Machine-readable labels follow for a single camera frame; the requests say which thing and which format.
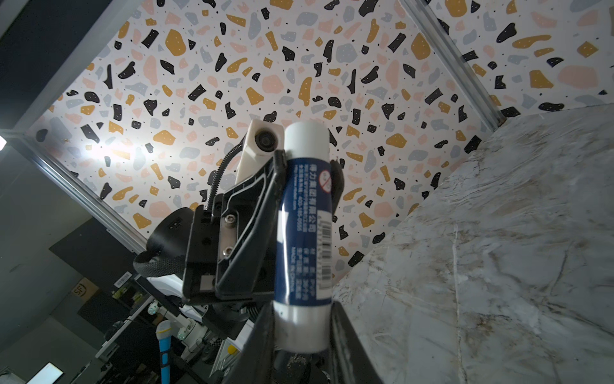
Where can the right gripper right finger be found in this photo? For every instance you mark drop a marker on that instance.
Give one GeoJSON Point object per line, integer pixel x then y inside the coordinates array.
{"type": "Point", "coordinates": [349, 362]}

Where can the blue white glue stick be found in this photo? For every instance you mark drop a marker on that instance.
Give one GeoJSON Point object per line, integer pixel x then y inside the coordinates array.
{"type": "Point", "coordinates": [303, 281]}

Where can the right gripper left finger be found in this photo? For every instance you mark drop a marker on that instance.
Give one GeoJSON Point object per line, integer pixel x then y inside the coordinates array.
{"type": "Point", "coordinates": [255, 364]}

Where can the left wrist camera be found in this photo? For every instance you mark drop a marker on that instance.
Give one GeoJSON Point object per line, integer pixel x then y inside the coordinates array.
{"type": "Point", "coordinates": [262, 139]}

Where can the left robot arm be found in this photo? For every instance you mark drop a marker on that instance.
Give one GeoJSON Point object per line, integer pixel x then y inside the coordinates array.
{"type": "Point", "coordinates": [164, 257]}

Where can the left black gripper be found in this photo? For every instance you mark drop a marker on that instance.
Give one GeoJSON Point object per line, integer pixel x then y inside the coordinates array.
{"type": "Point", "coordinates": [230, 256]}

